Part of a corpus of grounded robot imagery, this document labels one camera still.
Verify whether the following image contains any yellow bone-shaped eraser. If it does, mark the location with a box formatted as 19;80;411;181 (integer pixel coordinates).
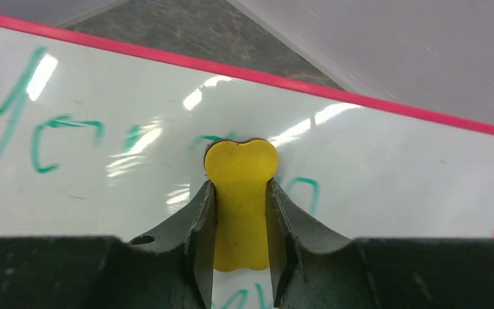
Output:
204;138;279;272

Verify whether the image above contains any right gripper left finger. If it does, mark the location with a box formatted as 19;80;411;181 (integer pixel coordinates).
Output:
128;181;217;308

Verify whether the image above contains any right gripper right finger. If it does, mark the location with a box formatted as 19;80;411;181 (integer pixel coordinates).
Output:
266;180;351;308

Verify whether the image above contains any pink framed whiteboard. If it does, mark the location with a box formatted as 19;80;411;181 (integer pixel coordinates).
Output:
0;15;494;308

